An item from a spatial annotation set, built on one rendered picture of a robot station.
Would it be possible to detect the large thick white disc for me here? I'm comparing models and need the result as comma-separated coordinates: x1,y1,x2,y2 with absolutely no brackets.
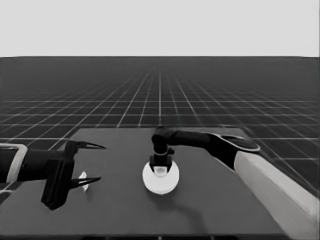
142,160,180,196

